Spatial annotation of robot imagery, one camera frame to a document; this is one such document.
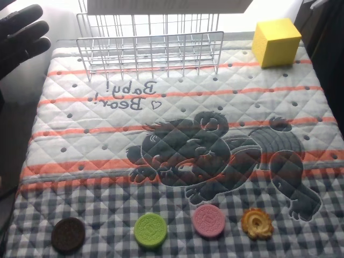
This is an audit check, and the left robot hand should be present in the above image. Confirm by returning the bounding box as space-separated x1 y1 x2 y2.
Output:
0 4 52 82

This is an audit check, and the metal wire rack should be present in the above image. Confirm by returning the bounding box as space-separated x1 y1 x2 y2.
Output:
76 0 225 82

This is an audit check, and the yellow cube block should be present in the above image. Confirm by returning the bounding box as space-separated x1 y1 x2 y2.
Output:
252 17 303 69

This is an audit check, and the brown sandwich cookie toy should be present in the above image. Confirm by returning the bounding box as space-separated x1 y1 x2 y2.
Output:
51 217 87 253

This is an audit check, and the pink sandwich cookie toy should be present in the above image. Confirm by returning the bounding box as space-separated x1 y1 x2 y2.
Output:
191 204 226 239

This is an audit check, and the yellow butter cookie toy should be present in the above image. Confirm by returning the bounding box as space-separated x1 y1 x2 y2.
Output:
240 207 275 240

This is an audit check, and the grey quilt with bear print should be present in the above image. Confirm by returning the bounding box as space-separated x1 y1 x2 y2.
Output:
4 37 344 258

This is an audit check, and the green sandwich cookie toy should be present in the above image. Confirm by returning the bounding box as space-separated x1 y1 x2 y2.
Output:
134 212 168 249

